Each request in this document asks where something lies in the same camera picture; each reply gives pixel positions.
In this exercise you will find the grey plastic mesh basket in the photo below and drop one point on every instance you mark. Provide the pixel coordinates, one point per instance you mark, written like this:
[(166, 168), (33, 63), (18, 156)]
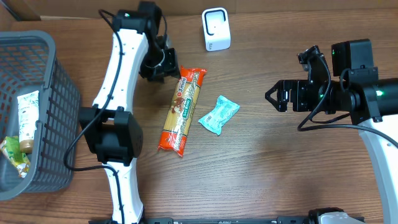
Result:
[(29, 63)]

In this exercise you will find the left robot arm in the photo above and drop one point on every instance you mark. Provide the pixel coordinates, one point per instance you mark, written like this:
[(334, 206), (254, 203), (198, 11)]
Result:
[(109, 127)]

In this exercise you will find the teal snack packet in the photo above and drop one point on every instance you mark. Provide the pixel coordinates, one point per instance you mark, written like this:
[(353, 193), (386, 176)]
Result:
[(223, 111)]

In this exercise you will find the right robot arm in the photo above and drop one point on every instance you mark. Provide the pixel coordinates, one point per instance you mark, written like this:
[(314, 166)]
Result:
[(352, 96)]

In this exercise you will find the green yellow snack packet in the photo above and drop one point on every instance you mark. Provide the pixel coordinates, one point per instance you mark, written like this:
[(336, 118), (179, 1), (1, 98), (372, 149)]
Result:
[(11, 150)]

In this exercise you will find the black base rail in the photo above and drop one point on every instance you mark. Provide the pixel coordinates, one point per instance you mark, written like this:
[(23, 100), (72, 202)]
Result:
[(278, 220)]

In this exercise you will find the white barcode scanner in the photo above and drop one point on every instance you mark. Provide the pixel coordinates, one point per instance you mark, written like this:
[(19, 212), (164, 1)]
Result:
[(216, 29)]

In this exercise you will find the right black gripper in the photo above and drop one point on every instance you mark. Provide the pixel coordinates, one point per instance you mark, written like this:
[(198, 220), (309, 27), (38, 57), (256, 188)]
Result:
[(282, 88)]

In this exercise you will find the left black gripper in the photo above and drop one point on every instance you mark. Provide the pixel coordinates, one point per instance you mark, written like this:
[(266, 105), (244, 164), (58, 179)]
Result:
[(163, 72)]

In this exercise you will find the white cream tube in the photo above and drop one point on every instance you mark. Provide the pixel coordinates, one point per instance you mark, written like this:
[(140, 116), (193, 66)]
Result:
[(28, 114)]

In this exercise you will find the orange spaghetti packet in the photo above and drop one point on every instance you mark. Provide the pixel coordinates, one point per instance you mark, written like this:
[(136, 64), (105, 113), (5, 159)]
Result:
[(179, 117)]

